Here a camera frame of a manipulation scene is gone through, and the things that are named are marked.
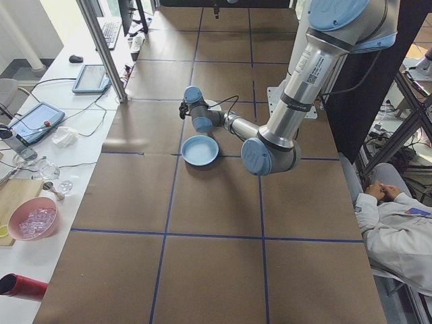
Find pale grey-blue round plate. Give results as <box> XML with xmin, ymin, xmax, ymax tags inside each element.
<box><xmin>182</xmin><ymin>135</ymin><xmax>219</xmax><ymax>163</ymax></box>

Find black computer monitor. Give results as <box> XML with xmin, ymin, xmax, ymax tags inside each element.
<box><xmin>117</xmin><ymin>0</ymin><xmax>136</xmax><ymax>38</ymax></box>

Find black computer keyboard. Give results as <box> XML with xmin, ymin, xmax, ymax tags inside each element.
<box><xmin>100</xmin><ymin>21</ymin><xmax>123</xmax><ymax>51</ymax></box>

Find blue teach pendant tablet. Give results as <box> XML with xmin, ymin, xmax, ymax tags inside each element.
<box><xmin>71</xmin><ymin>63</ymin><xmax>112</xmax><ymax>95</ymax></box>

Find white side desk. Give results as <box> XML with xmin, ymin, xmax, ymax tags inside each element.
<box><xmin>0</xmin><ymin>13</ymin><xmax>149</xmax><ymax>324</ymax></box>

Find crumpled white tissue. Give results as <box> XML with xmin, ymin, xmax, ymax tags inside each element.
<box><xmin>51</xmin><ymin>126</ymin><xmax>80</xmax><ymax>149</ymax></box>

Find teach pendant with red button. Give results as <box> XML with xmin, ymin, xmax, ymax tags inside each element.
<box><xmin>7</xmin><ymin>101</ymin><xmax>66</xmax><ymax>147</ymax></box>

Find grey chair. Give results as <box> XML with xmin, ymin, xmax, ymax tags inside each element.
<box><xmin>0</xmin><ymin>78</ymin><xmax>33</xmax><ymax>126</ymax></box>

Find small clear glass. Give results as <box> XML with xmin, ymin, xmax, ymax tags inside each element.
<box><xmin>57</xmin><ymin>180</ymin><xmax>75</xmax><ymax>197</ymax></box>

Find clear bottle with black cap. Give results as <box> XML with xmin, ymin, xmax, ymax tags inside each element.
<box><xmin>0</xmin><ymin>124</ymin><xmax>38</xmax><ymax>161</ymax></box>

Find metal jigger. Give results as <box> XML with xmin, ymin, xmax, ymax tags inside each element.
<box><xmin>43</xmin><ymin>181</ymin><xmax>65</xmax><ymax>202</ymax></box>

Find metal tongs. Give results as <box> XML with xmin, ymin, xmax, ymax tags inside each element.
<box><xmin>0</xmin><ymin>156</ymin><xmax>47</xmax><ymax>187</ymax></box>

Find wooden cutting board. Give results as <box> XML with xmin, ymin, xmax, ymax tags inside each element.
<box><xmin>0</xmin><ymin>178</ymin><xmax>45</xmax><ymax>247</ymax></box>

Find clear ice cube pile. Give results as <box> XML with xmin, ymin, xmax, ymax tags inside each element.
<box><xmin>18</xmin><ymin>207</ymin><xmax>57</xmax><ymax>234</ymax></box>

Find pink bowl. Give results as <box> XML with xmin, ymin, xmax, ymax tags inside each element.
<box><xmin>7</xmin><ymin>196</ymin><xmax>61</xmax><ymax>242</ymax></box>

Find person in white coat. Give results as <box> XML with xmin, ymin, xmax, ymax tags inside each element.
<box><xmin>338</xmin><ymin>153</ymin><xmax>432</xmax><ymax>298</ymax></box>

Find red cylinder tube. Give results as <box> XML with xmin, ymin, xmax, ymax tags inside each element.
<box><xmin>0</xmin><ymin>273</ymin><xmax>49</xmax><ymax>302</ymax></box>

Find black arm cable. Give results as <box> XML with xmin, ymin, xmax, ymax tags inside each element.
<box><xmin>207</xmin><ymin>49</ymin><xmax>386</xmax><ymax>117</ymax></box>

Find aluminium profile post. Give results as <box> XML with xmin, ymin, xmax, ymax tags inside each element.
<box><xmin>76</xmin><ymin>0</ymin><xmax>128</xmax><ymax>104</ymax></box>

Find black desk cable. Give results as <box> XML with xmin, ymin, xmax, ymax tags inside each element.
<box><xmin>30</xmin><ymin>78</ymin><xmax>79</xmax><ymax>97</ymax></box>

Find black frame cover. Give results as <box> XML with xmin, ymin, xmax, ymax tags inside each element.
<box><xmin>317</xmin><ymin>0</ymin><xmax>431</xmax><ymax>165</ymax></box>

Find white wall pipe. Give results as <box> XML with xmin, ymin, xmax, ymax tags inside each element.
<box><xmin>18</xmin><ymin>0</ymin><xmax>47</xmax><ymax>72</ymax></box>

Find black metal frame bars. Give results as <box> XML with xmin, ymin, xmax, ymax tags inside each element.
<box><xmin>357</xmin><ymin>59</ymin><xmax>432</xmax><ymax>210</ymax></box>

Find aluminium frame rail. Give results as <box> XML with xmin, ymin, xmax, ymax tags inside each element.
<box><xmin>369</xmin><ymin>260</ymin><xmax>432</xmax><ymax>324</ymax></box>

